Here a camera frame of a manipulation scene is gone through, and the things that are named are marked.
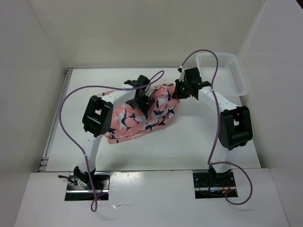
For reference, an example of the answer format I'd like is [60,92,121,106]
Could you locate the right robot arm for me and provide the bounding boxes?
[173,67,253,187]

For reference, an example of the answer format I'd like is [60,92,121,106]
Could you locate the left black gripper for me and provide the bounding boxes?
[127,93,155,115]

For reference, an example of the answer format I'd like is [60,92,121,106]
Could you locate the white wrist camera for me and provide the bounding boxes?
[178,67,186,82]
[144,86,156,97]

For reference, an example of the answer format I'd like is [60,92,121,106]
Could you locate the aluminium table edge rail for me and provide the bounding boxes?
[37,68,74,173]

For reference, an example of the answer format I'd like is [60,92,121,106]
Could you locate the pink shark print shorts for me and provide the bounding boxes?
[105,83,180,144]

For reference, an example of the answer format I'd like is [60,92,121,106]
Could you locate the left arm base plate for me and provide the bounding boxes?
[64,172,110,201]

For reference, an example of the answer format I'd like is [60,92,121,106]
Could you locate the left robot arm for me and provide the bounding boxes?
[73,75,155,189]

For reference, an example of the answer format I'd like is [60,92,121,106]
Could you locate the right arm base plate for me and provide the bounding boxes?
[192,170,238,199]

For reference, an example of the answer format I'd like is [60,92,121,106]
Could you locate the white plastic basket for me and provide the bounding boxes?
[196,52,248,97]

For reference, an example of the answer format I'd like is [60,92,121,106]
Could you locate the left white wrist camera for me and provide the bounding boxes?
[144,86,156,97]

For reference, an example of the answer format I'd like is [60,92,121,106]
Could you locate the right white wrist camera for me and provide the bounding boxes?
[178,67,186,82]

